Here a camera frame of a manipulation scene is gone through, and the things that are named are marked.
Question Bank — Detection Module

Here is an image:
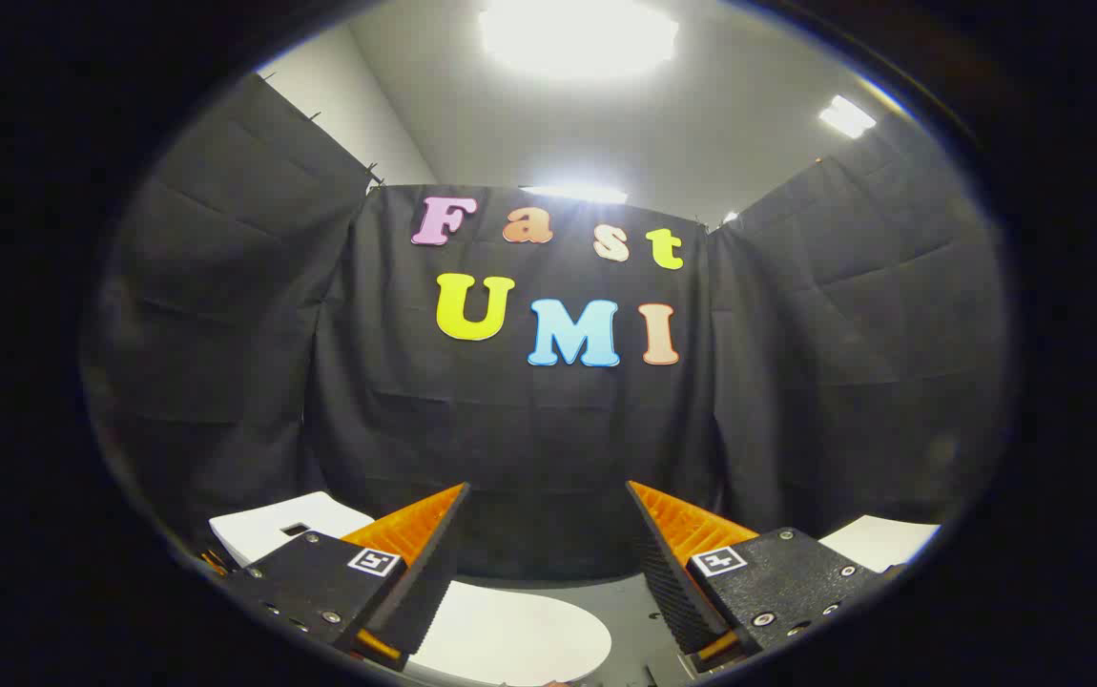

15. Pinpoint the grey drawer cabinet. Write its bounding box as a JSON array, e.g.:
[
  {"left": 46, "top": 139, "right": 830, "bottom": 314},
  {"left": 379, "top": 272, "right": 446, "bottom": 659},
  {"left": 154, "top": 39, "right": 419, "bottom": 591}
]
[{"left": 819, "top": 515, "right": 942, "bottom": 573}]

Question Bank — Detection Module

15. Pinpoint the small rectangular ceiling light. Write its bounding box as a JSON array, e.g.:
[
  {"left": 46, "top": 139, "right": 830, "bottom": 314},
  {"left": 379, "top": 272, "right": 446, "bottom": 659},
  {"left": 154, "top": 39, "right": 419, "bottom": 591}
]
[{"left": 818, "top": 94, "right": 879, "bottom": 140}]

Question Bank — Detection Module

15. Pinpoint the white toilet tank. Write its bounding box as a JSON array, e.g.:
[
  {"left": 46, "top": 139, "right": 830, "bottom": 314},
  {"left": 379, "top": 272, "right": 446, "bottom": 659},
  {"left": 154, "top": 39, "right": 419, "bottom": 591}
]
[{"left": 209, "top": 491, "right": 375, "bottom": 570}]

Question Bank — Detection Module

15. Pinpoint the white toilet lid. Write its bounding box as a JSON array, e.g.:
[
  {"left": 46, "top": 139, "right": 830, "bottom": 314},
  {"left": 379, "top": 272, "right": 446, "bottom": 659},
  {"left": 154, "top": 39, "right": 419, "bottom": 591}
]
[{"left": 405, "top": 580, "right": 612, "bottom": 687}]

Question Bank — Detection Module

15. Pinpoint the large ceiling light panel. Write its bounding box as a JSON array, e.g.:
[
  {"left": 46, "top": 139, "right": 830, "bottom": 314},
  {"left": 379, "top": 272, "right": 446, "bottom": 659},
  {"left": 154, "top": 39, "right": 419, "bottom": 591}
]
[{"left": 478, "top": 0, "right": 681, "bottom": 79}]

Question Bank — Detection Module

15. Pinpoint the ceiling light behind cloth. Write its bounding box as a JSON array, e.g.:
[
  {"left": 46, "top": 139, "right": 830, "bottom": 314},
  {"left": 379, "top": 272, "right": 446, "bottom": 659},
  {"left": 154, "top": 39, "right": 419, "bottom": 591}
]
[{"left": 520, "top": 184, "right": 629, "bottom": 205}]

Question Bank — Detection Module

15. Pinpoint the black backdrop cloth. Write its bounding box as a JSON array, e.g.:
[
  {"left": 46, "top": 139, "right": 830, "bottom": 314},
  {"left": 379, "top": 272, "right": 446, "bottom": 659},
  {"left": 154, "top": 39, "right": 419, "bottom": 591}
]
[{"left": 81, "top": 72, "right": 1012, "bottom": 583}]

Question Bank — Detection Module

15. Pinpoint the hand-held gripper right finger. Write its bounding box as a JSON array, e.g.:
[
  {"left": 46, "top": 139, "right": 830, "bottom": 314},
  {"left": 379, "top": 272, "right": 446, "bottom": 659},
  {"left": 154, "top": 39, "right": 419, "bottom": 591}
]
[{"left": 627, "top": 480, "right": 904, "bottom": 677}]

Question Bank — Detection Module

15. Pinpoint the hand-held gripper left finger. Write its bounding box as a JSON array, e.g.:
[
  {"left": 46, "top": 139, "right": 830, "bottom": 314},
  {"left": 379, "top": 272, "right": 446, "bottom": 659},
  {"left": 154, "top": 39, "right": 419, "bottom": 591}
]
[{"left": 219, "top": 482, "right": 471, "bottom": 672}]

